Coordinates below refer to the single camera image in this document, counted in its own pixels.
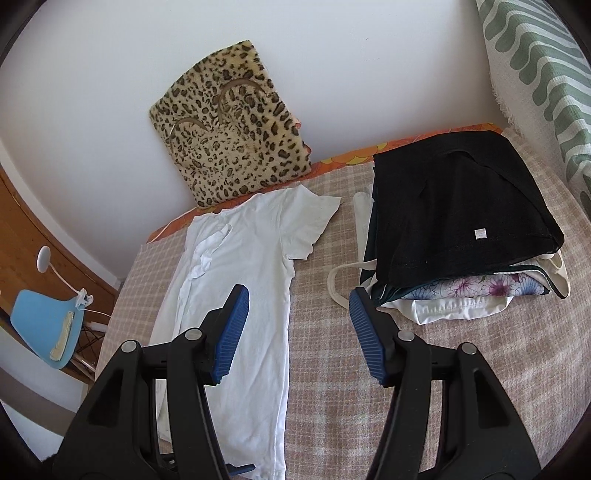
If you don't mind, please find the wooden cabinet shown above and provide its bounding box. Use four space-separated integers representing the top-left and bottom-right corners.
0 161 123 326

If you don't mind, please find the cream cloth on chair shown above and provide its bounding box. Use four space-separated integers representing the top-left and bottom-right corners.
50 311 77 361

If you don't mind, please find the white t-shirt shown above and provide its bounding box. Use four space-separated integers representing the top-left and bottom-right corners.
147 185 342 480

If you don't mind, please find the white lamp cable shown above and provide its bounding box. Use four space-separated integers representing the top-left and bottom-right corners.
83 305 112 332

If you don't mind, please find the dark green garment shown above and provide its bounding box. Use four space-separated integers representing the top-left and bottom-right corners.
360 194 408 302

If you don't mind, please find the leopard print cushion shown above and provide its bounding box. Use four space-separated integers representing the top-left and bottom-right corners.
148 41 312 208

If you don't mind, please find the floral print garment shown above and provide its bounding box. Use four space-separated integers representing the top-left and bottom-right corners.
406 271 551 302

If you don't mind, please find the green white patterned pillow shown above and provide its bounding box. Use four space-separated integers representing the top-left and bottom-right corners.
475 0 591 214

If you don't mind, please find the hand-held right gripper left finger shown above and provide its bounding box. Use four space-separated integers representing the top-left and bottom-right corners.
48 284 252 480

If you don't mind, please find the white clip lamp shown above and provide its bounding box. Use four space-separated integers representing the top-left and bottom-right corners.
37 246 95 309

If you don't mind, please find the white folded garment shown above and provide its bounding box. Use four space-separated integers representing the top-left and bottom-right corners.
382 294 515 326

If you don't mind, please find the blue chair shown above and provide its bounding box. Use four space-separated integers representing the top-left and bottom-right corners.
10 290 112 385

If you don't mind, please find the pink plaid blanket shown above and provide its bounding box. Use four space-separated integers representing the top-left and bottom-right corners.
95 127 591 480

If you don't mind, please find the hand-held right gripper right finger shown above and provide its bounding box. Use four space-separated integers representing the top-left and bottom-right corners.
348 286 543 480

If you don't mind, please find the black garment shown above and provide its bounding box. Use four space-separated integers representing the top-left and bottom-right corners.
372 131 566 296

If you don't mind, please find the cream undershirt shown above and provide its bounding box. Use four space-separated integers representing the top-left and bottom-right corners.
531 251 572 299

